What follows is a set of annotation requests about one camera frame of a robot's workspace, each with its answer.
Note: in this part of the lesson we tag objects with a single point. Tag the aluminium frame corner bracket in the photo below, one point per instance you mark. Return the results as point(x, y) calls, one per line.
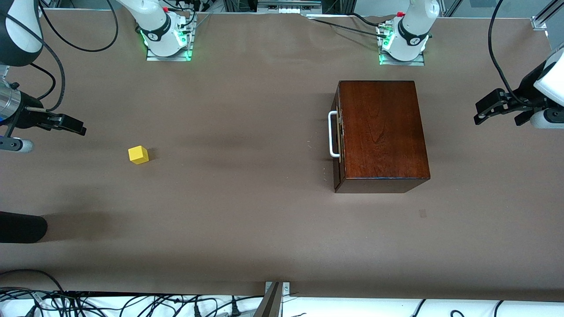
point(539, 23)

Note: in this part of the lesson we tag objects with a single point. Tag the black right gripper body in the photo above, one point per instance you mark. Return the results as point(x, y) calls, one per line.
point(30, 116)

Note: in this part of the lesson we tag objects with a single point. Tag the dark metal bar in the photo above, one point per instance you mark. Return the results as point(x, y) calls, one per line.
point(269, 306)

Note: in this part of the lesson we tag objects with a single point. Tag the black cylinder object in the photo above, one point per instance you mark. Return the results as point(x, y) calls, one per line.
point(22, 226)

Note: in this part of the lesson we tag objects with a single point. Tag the grey metal mounting plate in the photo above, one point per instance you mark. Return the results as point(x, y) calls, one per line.
point(285, 287)

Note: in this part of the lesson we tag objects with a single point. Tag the silver power strip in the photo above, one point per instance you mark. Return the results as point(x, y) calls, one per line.
point(288, 5)

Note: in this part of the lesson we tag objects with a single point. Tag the yellow cube block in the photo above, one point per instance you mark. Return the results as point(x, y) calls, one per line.
point(138, 155)

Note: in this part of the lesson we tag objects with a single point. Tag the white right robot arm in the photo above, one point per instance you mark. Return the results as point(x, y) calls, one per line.
point(156, 26)

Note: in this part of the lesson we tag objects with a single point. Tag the dark brown wooden cabinet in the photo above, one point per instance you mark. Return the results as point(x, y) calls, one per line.
point(383, 132)

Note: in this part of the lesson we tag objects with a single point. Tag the metal base plate of left arm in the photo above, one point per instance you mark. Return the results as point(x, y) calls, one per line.
point(418, 63)

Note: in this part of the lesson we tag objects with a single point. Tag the metal base plate of right arm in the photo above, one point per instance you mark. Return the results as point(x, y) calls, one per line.
point(154, 58)

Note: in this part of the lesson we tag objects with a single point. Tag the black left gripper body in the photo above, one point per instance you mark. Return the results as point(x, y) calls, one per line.
point(526, 87)

